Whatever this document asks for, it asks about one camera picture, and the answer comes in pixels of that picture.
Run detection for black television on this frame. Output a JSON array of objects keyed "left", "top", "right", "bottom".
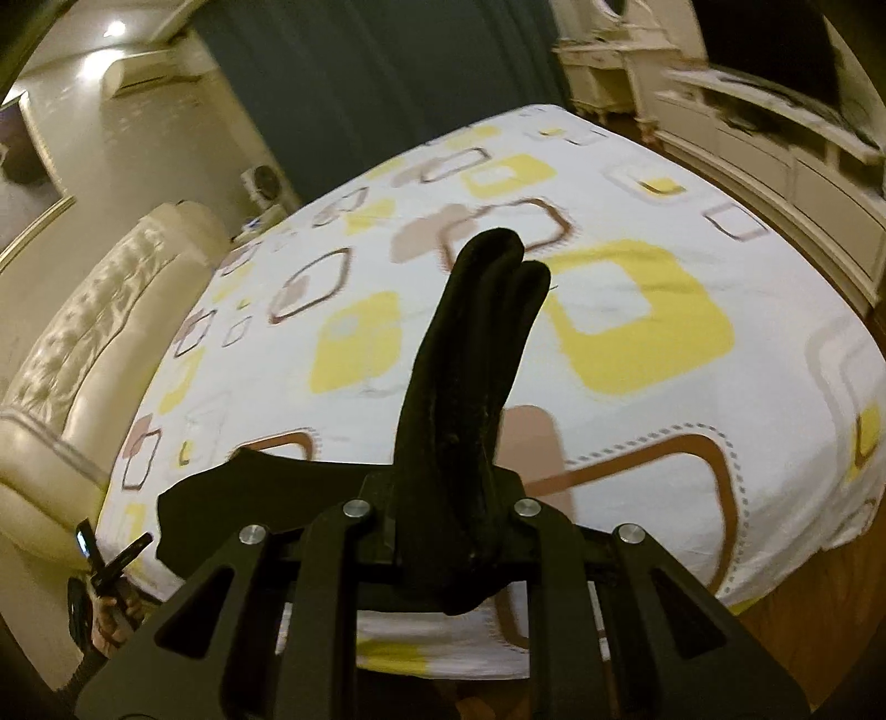
[{"left": 692, "top": 0, "right": 864, "bottom": 132}]

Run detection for person's left hand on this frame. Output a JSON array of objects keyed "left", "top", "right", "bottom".
[{"left": 93, "top": 594, "right": 144, "bottom": 655}]

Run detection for cream vanity dresser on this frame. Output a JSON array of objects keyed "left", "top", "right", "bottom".
[{"left": 550, "top": 0, "right": 702, "bottom": 132}]

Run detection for black pants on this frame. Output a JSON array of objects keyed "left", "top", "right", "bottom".
[{"left": 156, "top": 227, "right": 555, "bottom": 617}]

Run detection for cream tufted headboard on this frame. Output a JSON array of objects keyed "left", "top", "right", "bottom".
[{"left": 0, "top": 200, "right": 233, "bottom": 575}]

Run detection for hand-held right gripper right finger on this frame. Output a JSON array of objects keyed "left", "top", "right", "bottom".
[{"left": 493, "top": 471, "right": 812, "bottom": 720}]

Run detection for dark teal curtain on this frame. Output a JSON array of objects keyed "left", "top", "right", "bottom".
[{"left": 187, "top": 0, "right": 575, "bottom": 209}]

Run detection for small white fan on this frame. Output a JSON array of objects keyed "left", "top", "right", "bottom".
[{"left": 241, "top": 164, "right": 286, "bottom": 206}]

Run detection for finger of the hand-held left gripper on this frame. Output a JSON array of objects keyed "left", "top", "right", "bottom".
[{"left": 102, "top": 532, "right": 154, "bottom": 591}]

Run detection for bed with printed sheet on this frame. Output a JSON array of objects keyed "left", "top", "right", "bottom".
[{"left": 93, "top": 104, "right": 886, "bottom": 683}]

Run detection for cream television cabinet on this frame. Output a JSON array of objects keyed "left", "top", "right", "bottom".
[{"left": 651, "top": 65, "right": 886, "bottom": 314}]

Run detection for white wall air conditioner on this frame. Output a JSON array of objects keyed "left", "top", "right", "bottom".
[{"left": 102, "top": 52, "right": 209, "bottom": 96}]

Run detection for framed wall picture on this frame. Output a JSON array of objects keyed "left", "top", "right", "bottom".
[{"left": 0, "top": 97, "right": 77, "bottom": 272}]

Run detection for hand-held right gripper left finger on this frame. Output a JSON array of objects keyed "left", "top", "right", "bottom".
[{"left": 75, "top": 476, "right": 400, "bottom": 720}]

